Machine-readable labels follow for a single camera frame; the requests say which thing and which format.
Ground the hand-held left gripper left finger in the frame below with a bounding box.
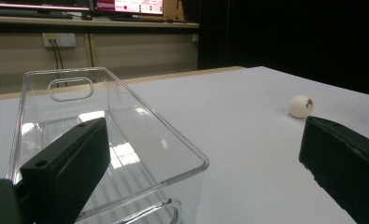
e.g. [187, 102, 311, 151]
[20, 117, 111, 224]

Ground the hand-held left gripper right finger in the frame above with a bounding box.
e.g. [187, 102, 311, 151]
[298, 116, 369, 224]

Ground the white ping pong ball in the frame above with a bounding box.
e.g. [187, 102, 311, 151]
[288, 94, 315, 119]

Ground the clear plastic container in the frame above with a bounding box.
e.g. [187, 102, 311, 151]
[6, 66, 209, 224]

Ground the black curtain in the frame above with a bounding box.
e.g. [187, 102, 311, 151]
[197, 0, 369, 98]

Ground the light wooden table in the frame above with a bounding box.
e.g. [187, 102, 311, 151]
[0, 65, 246, 103]

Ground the long wooden desk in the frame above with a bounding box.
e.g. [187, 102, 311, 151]
[0, 13, 200, 33]

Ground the black keyboard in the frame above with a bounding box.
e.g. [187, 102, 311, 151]
[0, 8, 74, 20]
[110, 15, 174, 23]

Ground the computer monitor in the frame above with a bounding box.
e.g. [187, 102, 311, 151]
[0, 0, 92, 12]
[92, 0, 165, 16]

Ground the brown cardboard box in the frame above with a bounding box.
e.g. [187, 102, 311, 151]
[163, 0, 185, 21]

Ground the black power cable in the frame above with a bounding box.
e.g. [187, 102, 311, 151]
[54, 39, 69, 88]
[50, 39, 61, 72]

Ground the white wall socket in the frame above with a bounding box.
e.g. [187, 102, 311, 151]
[41, 32, 77, 49]

